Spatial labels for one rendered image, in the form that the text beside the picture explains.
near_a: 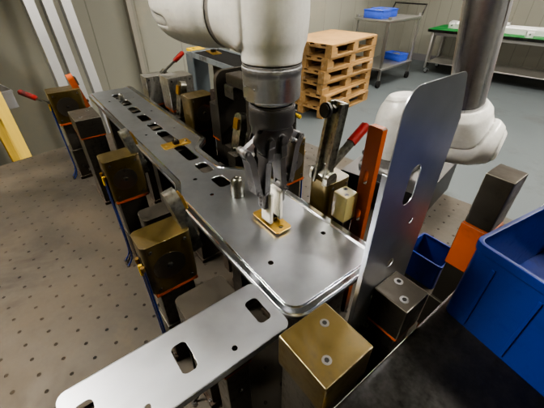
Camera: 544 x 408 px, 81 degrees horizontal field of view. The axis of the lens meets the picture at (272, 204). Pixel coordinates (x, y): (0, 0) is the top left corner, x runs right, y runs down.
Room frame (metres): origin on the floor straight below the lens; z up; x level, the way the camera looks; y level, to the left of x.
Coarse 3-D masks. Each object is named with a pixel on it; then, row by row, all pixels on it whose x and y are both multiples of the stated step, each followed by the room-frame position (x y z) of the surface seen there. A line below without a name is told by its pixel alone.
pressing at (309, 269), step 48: (96, 96) 1.33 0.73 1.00; (144, 96) 1.32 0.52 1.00; (144, 144) 0.87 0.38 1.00; (192, 144) 0.87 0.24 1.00; (192, 192) 0.62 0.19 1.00; (288, 192) 0.61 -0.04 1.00; (240, 240) 0.45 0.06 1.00; (288, 240) 0.45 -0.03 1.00; (336, 240) 0.45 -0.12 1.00; (288, 288) 0.34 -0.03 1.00; (336, 288) 0.34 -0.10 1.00
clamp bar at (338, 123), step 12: (324, 108) 0.58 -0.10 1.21; (336, 108) 0.59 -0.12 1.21; (336, 120) 0.59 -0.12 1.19; (324, 132) 0.60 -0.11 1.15; (336, 132) 0.58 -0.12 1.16; (324, 144) 0.60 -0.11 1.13; (336, 144) 0.59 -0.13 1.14; (324, 156) 0.60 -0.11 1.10; (336, 156) 0.59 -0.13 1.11; (312, 180) 0.60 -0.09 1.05; (324, 180) 0.57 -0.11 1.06
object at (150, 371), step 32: (256, 288) 0.34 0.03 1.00; (192, 320) 0.28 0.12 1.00; (224, 320) 0.28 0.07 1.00; (256, 320) 0.28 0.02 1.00; (160, 352) 0.23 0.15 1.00; (192, 352) 0.23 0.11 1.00; (224, 352) 0.23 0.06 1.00; (256, 352) 0.23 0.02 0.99; (96, 384) 0.19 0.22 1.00; (128, 384) 0.19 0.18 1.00; (160, 384) 0.19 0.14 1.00; (192, 384) 0.19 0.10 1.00
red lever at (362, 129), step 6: (360, 126) 0.66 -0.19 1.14; (366, 126) 0.66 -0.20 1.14; (354, 132) 0.65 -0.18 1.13; (360, 132) 0.65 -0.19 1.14; (366, 132) 0.65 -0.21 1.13; (348, 138) 0.64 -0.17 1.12; (354, 138) 0.64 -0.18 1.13; (360, 138) 0.64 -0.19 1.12; (348, 144) 0.63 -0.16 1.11; (354, 144) 0.64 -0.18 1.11; (342, 150) 0.62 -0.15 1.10; (348, 150) 0.63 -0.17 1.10; (342, 156) 0.62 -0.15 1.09; (336, 162) 0.61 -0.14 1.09; (324, 168) 0.60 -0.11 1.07; (318, 174) 0.59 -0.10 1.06
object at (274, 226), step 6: (258, 210) 0.54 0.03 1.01; (258, 216) 0.52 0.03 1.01; (276, 216) 0.50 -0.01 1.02; (264, 222) 0.50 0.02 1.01; (276, 222) 0.50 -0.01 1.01; (282, 222) 0.50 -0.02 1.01; (270, 228) 0.48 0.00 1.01; (276, 228) 0.48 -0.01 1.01; (282, 228) 0.48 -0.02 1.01; (288, 228) 0.48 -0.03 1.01
